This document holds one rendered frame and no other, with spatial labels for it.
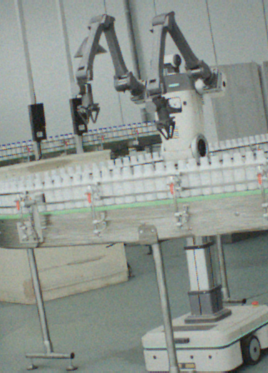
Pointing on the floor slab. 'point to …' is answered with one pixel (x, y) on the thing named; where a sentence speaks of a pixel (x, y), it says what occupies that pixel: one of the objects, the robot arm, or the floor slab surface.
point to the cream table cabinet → (98, 272)
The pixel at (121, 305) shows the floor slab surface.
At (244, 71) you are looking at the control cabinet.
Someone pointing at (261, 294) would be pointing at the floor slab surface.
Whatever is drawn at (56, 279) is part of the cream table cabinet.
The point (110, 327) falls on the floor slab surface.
